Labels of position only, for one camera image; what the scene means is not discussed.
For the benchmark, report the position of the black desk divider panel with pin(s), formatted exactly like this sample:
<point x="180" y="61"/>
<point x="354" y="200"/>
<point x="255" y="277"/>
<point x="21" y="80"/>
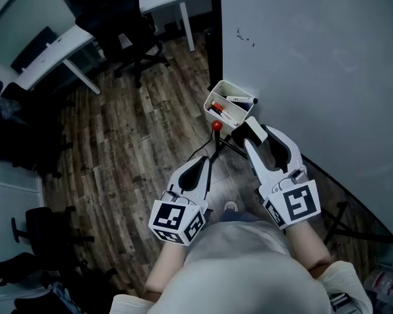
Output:
<point x="34" y="49"/>

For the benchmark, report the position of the white marker with black cap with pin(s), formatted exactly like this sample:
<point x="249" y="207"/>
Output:
<point x="239" y="99"/>

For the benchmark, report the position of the white marker with red cap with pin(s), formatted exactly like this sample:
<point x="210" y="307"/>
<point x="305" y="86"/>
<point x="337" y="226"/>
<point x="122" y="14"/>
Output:
<point x="216" y="105"/>

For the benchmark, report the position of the black tripod stand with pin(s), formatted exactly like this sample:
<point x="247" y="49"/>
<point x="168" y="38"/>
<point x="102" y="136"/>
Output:
<point x="227" y="144"/>

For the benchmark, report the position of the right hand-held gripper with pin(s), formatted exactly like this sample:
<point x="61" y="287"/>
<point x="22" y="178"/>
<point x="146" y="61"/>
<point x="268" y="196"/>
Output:
<point x="298" y="201"/>

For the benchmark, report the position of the red round knob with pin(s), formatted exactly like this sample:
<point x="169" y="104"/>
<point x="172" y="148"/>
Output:
<point x="217" y="125"/>

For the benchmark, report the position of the white whiteboard box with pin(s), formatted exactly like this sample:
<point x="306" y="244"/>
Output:
<point x="240" y="110"/>

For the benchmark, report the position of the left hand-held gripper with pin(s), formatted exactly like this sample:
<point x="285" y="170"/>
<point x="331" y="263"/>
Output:
<point x="170" y="219"/>

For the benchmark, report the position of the white marker with purple cap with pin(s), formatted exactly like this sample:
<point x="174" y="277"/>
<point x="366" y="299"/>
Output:
<point x="224" y="115"/>

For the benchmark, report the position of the person's shoe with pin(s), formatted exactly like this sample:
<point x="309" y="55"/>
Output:
<point x="231" y="205"/>

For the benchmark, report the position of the person's left forearm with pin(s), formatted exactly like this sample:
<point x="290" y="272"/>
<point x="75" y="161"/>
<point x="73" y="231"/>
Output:
<point x="167" y="267"/>

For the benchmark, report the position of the clear plastic container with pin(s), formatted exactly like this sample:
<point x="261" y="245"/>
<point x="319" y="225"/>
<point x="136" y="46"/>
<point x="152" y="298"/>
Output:
<point x="386" y="283"/>

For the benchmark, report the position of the black whiteboard frame post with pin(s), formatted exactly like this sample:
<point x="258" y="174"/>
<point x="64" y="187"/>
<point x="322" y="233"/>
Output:
<point x="215" y="28"/>

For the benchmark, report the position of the large whiteboard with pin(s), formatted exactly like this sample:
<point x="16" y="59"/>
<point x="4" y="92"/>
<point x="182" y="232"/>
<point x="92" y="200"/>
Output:
<point x="314" y="77"/>

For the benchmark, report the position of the person's right forearm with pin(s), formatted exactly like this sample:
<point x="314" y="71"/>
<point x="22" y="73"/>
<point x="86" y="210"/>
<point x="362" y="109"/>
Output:
<point x="311" y="244"/>

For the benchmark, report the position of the black office chair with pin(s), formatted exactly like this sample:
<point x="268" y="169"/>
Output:
<point x="46" y="227"/>
<point x="118" y="25"/>
<point x="36" y="283"/>
<point x="23" y="126"/>

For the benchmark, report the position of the black whiteboard foot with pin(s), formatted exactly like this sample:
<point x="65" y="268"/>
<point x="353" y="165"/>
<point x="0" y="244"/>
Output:
<point x="344" y="221"/>

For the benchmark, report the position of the person's light grey shirt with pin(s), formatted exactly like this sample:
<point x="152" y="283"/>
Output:
<point x="242" y="267"/>

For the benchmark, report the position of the person's blue trouser leg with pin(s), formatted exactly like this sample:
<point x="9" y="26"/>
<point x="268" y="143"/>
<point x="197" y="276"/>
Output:
<point x="239" y="215"/>

